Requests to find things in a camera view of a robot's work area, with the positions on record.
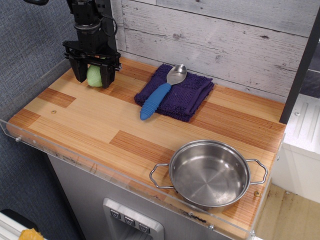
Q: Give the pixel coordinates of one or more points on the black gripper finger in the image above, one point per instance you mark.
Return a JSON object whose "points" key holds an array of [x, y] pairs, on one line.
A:
{"points": [[79, 68], [107, 73]]}

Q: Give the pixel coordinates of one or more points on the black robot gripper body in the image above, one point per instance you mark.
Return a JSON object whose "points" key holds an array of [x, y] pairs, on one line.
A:
{"points": [[92, 42]]}

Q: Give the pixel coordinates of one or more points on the green plastic lime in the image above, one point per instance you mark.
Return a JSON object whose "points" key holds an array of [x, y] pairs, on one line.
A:
{"points": [[93, 75]]}

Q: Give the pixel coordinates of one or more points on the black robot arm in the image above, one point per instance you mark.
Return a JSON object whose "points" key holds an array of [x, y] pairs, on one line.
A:
{"points": [[86, 12]]}

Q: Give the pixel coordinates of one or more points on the purple folded rag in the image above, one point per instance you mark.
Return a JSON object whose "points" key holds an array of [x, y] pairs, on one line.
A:
{"points": [[183, 99]]}

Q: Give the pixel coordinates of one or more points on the grey toy fridge cabinet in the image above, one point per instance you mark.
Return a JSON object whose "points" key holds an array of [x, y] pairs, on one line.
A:
{"points": [[85, 193]]}

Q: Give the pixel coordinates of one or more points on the stainless steel pot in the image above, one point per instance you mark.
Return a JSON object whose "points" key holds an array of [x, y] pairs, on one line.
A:
{"points": [[209, 175]]}

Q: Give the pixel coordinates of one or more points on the silver dispenser button panel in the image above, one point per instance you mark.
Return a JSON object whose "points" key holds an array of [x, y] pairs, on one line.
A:
{"points": [[125, 223]]}

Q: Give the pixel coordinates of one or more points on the white toy sink counter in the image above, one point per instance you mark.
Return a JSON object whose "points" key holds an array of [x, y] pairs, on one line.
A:
{"points": [[297, 168]]}

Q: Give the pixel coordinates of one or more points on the blue handled metal spoon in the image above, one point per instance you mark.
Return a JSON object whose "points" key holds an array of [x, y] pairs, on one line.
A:
{"points": [[175, 76]]}

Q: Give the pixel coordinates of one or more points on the clear acrylic guard rail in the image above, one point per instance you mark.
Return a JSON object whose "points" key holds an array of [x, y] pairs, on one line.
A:
{"points": [[99, 147]]}

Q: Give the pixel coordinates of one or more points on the dark right vertical post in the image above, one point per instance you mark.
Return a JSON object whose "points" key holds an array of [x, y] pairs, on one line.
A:
{"points": [[303, 67]]}

